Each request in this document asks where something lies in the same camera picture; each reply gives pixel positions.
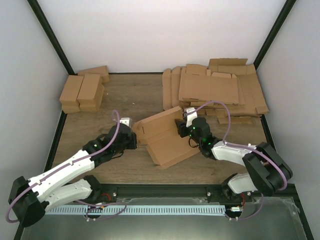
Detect brown cardboard box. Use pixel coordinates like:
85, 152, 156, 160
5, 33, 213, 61
132, 106, 200, 170

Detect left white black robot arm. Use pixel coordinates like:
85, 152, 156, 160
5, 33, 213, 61
5, 123, 137, 228

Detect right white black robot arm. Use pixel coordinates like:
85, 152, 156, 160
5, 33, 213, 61
175, 117, 293, 202

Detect folded box bottom right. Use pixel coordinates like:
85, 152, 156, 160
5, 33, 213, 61
79, 84, 105, 112

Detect folded box top right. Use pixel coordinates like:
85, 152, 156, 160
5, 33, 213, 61
77, 73, 102, 105

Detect folded box bottom left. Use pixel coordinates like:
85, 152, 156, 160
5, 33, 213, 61
62, 105, 81, 114

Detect folded box top left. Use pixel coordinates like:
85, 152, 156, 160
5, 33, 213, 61
59, 75, 84, 107

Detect folded box at back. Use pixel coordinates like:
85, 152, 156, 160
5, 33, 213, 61
77, 65, 110, 83

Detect top flat cardboard sheet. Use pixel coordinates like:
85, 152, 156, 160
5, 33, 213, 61
178, 70, 240, 105

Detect stack of flat cardboard sheets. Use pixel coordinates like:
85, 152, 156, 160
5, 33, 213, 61
162, 58, 269, 124

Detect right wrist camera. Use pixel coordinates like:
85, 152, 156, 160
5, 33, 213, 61
183, 107, 198, 128

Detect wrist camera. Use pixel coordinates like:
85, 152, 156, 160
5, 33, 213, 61
119, 117, 132, 128
183, 107, 198, 128

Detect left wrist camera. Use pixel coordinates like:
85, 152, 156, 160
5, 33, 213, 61
119, 117, 132, 128

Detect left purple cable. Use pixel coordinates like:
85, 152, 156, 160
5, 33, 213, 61
6, 109, 122, 223

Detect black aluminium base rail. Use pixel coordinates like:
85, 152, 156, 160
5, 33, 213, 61
72, 183, 296, 203

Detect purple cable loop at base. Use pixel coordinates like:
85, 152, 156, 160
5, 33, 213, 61
85, 195, 132, 223

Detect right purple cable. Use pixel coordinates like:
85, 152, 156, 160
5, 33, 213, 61
196, 100, 288, 192

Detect light blue slotted cable duct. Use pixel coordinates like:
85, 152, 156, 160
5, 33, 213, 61
48, 205, 226, 217

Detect right black frame post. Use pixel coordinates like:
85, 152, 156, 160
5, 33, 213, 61
253, 0, 297, 70

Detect black frame post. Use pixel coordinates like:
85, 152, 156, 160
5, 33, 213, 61
27, 0, 76, 75
253, 0, 297, 70

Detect left black frame post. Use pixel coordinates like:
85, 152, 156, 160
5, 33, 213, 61
27, 0, 76, 75

